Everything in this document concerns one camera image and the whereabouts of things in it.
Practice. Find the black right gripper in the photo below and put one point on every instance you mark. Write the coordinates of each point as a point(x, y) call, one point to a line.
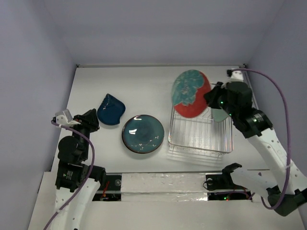
point(216, 96)

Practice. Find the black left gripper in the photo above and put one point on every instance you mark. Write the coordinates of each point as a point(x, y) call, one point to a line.
point(88, 119)

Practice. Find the dark blue teardrop plate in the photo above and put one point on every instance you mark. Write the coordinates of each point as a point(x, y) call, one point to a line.
point(110, 110)

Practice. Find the red and teal glazed plate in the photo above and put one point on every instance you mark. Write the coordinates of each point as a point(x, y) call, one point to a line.
point(188, 92)

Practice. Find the dark teal floral plate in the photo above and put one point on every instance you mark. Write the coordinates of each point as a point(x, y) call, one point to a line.
point(143, 134)

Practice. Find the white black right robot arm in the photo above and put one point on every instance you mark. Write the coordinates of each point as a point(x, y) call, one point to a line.
point(288, 191)

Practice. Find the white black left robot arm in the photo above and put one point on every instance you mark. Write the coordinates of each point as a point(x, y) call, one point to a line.
point(76, 183)

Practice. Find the green plate with white rim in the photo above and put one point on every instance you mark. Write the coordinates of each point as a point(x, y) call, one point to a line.
point(219, 115)

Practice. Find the silver foil covered bar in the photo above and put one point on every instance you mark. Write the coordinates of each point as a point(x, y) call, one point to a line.
point(164, 187)

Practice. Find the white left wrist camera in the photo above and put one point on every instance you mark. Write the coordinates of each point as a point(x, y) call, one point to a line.
point(64, 119)

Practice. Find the chrome wire dish rack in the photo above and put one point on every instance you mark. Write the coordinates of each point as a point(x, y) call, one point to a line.
point(199, 138)

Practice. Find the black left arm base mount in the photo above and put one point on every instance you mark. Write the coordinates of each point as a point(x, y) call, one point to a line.
point(111, 190)

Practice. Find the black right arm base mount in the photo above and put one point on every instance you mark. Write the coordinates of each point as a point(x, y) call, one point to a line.
point(218, 182)

